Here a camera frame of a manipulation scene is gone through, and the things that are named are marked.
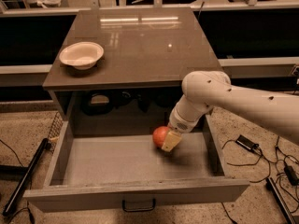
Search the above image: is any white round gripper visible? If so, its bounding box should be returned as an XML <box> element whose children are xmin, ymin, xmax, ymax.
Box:
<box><xmin>162</xmin><ymin>108</ymin><xmax>197</xmax><ymax>152</ymax></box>

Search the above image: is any red apple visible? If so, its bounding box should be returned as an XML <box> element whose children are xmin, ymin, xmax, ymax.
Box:
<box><xmin>152</xmin><ymin>126</ymin><xmax>169</xmax><ymax>148</ymax></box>

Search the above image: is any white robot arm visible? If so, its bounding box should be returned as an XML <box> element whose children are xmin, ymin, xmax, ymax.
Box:
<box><xmin>162</xmin><ymin>71</ymin><xmax>299</xmax><ymax>152</ymax></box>

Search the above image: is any open grey top drawer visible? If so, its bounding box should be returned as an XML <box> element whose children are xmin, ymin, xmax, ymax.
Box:
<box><xmin>24</xmin><ymin>116</ymin><xmax>249</xmax><ymax>212</ymax></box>

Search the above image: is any grey cabinet with glossy top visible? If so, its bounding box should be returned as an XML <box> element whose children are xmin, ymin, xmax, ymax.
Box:
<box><xmin>43</xmin><ymin>7</ymin><xmax>222</xmax><ymax>137</ymax></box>

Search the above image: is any black power adapter near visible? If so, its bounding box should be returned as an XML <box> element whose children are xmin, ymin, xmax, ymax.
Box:
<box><xmin>235</xmin><ymin>135</ymin><xmax>259</xmax><ymax>151</ymax></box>

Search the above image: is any black power adapter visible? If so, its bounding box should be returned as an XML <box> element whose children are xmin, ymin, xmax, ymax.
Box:
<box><xmin>284</xmin><ymin>165</ymin><xmax>299</xmax><ymax>186</ymax></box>
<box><xmin>235</xmin><ymin>135</ymin><xmax>259</xmax><ymax>151</ymax></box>

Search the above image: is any black bar on right floor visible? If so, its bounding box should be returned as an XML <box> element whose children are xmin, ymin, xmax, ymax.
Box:
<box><xmin>266</xmin><ymin>177</ymin><xmax>297</xmax><ymax>224</ymax></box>

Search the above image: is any black bar on floor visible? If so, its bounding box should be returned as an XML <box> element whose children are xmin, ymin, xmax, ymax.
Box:
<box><xmin>2</xmin><ymin>138</ymin><xmax>49</xmax><ymax>217</ymax></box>
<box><xmin>266</xmin><ymin>177</ymin><xmax>297</xmax><ymax>224</ymax></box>

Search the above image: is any black power adapter far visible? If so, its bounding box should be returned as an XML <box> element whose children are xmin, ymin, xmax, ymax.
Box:
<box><xmin>284</xmin><ymin>165</ymin><xmax>299</xmax><ymax>186</ymax></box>

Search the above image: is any white bowl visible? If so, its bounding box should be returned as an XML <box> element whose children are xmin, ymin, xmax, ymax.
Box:
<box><xmin>59</xmin><ymin>42</ymin><xmax>104</xmax><ymax>70</ymax></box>

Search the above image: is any black bar on left floor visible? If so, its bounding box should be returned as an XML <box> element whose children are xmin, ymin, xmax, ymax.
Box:
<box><xmin>2</xmin><ymin>138</ymin><xmax>49</xmax><ymax>217</ymax></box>

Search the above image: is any black drawer handle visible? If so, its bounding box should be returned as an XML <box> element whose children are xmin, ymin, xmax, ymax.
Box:
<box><xmin>121</xmin><ymin>199</ymin><xmax>156</xmax><ymax>213</ymax></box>

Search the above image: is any black cable on right floor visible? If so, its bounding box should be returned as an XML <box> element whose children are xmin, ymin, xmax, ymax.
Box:
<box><xmin>221</xmin><ymin>135</ymin><xmax>299</xmax><ymax>214</ymax></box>

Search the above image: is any black cable on floor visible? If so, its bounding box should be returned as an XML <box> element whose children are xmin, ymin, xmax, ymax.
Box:
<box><xmin>221</xmin><ymin>135</ymin><xmax>299</xmax><ymax>214</ymax></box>
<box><xmin>0</xmin><ymin>139</ymin><xmax>36</xmax><ymax>224</ymax></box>

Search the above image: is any wire mesh basket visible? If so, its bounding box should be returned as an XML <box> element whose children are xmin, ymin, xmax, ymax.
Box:
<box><xmin>47</xmin><ymin>113</ymin><xmax>63</xmax><ymax>152</ymax></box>

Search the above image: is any black cable on left floor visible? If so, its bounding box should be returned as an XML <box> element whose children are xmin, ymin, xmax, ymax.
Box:
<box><xmin>0</xmin><ymin>139</ymin><xmax>36</xmax><ymax>224</ymax></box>

